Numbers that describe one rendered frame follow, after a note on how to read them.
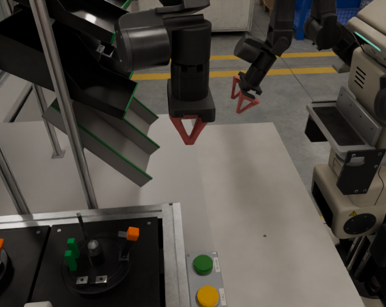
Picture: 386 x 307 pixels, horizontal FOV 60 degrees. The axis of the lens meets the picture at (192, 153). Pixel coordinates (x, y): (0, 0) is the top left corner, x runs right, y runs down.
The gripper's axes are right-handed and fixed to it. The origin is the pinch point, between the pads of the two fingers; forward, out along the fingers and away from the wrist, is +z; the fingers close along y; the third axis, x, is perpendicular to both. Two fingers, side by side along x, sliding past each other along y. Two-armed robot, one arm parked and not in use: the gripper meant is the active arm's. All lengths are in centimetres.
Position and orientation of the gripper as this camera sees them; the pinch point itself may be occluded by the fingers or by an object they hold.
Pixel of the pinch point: (189, 140)
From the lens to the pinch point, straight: 57.2
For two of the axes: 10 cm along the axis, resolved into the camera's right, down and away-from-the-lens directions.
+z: -0.2, 7.8, 6.2
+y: 1.0, 6.2, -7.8
